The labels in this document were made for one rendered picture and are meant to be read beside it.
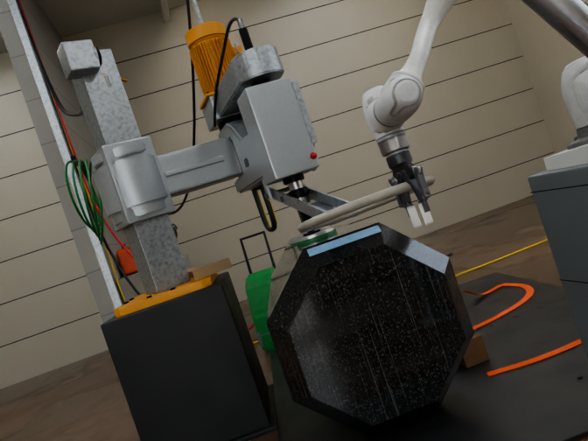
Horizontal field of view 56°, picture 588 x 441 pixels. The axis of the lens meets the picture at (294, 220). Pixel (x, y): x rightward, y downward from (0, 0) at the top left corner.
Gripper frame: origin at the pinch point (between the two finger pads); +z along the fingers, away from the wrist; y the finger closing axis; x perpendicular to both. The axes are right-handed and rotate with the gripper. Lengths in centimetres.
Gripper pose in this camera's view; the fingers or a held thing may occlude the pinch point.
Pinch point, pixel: (420, 215)
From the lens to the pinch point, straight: 171.7
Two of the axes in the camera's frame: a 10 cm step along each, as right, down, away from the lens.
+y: -4.8, 2.3, 8.5
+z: 3.4, 9.4, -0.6
